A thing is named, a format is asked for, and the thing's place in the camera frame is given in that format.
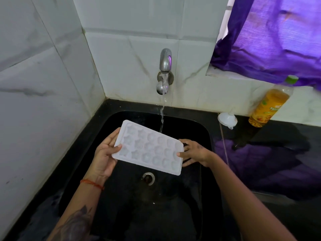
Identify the person's left hand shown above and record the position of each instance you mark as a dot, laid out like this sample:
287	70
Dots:
102	160

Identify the person's right hand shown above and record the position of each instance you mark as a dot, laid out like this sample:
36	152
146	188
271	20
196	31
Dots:
198	154

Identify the white plastic funnel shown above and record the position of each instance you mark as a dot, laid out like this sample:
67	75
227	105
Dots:
227	119

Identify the white ice cube tray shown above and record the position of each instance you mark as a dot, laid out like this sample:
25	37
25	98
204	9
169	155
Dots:
148	148

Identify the orange juice bottle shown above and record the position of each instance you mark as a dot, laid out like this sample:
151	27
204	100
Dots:
268	107

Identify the green bottle cap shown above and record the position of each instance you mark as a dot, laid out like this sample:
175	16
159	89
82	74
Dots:
292	79

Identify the person's right forearm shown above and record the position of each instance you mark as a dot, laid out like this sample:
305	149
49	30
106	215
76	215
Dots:
245	203

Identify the person's left forearm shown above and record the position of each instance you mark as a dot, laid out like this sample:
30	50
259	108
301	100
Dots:
77	213

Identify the chrome sink drain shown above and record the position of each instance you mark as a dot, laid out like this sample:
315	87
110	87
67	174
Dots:
151	181

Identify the black stone sink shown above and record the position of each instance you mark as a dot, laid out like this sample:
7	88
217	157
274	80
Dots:
150	210

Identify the purple curtain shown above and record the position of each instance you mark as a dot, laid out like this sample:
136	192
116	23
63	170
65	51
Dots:
275	40

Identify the chrome wall tap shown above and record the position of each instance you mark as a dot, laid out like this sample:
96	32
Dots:
165	60

